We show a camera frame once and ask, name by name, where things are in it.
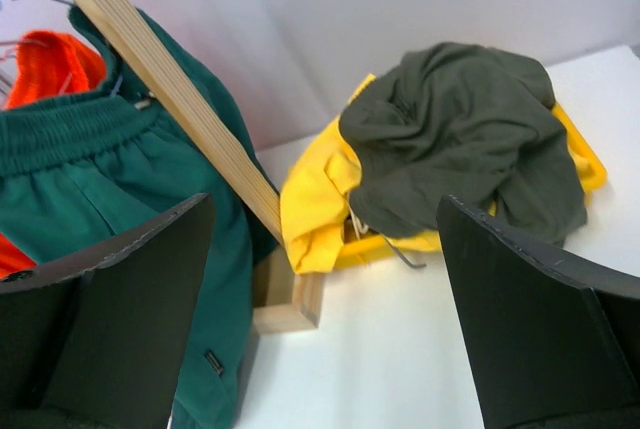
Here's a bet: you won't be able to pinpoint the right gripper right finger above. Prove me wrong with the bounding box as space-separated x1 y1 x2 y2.
437 196 639 428

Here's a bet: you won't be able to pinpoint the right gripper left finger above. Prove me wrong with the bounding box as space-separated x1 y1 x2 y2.
1 194 215 428

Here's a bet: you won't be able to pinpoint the olive green shorts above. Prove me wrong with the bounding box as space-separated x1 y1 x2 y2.
339 42 587 245

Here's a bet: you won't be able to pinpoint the yellow shorts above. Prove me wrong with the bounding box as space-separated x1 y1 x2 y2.
280 75 438 273

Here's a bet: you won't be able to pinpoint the pink wire hanger orange shorts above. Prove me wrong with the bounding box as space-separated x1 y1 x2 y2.
0 37 46 100

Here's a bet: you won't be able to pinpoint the dark green shorts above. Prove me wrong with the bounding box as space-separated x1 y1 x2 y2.
0 4 281 429

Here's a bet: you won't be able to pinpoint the wooden clothes rack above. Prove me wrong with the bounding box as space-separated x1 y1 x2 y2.
73 0 324 334

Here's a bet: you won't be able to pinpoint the yellow plastic tray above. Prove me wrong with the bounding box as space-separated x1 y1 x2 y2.
334 102 608 269

